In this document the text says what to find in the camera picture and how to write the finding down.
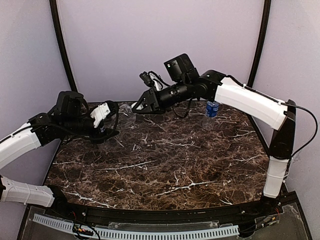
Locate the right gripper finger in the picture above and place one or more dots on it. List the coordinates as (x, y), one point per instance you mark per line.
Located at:
(140, 104)
(146, 110)

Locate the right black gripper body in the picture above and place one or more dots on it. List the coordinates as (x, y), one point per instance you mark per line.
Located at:
(152, 99)

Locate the black frame post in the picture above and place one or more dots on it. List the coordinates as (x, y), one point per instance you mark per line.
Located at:
(61, 45)
(260, 42)

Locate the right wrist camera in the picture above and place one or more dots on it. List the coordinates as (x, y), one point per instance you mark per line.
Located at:
(153, 80)

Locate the black front table rail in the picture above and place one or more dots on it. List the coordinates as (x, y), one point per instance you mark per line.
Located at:
(238, 213)

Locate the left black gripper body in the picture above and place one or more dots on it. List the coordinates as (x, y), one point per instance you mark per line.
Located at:
(100, 132)

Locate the clear unlabeled plastic bottle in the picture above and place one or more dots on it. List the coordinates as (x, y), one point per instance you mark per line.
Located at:
(126, 116)

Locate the small circuit board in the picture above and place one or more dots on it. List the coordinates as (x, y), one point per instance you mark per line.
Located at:
(78, 229)

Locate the left black frame post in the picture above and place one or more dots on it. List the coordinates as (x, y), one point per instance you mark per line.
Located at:
(61, 45)

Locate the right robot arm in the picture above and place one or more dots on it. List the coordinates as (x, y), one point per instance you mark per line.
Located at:
(218, 87)

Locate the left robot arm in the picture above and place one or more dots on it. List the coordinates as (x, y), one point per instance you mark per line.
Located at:
(70, 116)

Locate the white slotted cable duct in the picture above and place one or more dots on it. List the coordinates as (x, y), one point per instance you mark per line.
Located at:
(135, 231)

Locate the right black frame post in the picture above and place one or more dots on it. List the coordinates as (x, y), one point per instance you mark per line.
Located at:
(260, 42)

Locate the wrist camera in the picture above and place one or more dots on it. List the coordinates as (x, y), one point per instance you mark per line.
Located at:
(153, 80)
(102, 111)

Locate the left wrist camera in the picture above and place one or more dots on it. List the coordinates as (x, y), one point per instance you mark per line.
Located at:
(102, 111)

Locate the white cap water bottle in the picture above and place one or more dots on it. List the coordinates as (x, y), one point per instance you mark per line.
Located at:
(209, 120)

